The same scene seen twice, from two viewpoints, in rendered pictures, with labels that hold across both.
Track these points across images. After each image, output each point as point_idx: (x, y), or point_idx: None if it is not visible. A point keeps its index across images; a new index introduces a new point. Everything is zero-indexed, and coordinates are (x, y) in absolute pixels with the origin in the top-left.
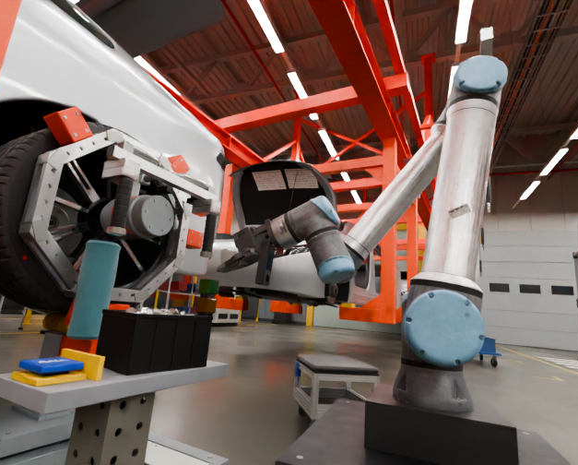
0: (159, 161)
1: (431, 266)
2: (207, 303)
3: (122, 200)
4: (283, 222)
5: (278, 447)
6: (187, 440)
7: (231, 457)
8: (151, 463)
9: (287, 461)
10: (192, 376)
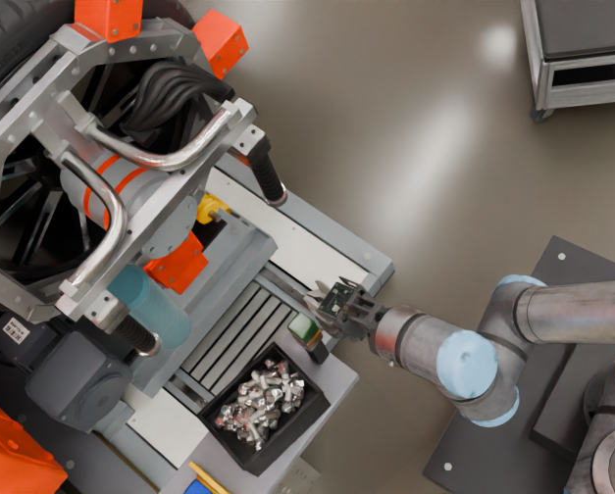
0: (86, 71)
1: None
2: (309, 348)
3: (132, 340)
4: (394, 361)
5: (476, 155)
6: (333, 149)
7: (401, 195)
8: (297, 276)
9: (433, 476)
10: (319, 427)
